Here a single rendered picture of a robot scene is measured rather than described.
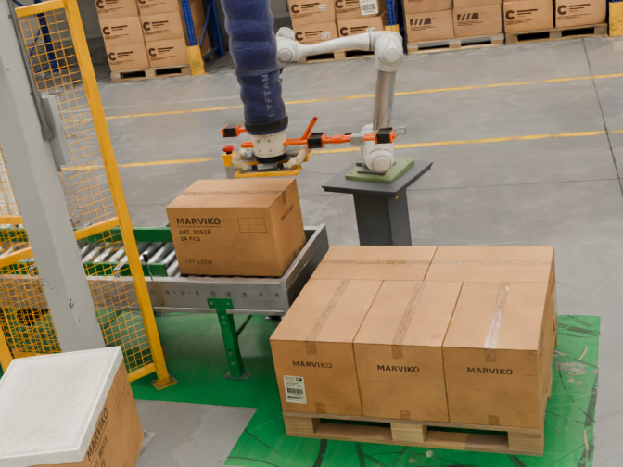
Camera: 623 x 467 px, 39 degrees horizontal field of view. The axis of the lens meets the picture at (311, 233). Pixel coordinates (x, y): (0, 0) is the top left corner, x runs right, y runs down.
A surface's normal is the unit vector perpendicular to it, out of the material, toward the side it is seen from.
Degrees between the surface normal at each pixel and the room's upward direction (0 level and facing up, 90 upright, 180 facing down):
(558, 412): 0
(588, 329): 0
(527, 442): 90
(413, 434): 90
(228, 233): 90
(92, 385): 0
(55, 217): 90
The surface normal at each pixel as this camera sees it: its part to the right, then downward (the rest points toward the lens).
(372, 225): -0.53, 0.41
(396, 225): 0.84, 0.11
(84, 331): 0.95, 0.00
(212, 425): -0.15, -0.91
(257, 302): -0.30, 0.42
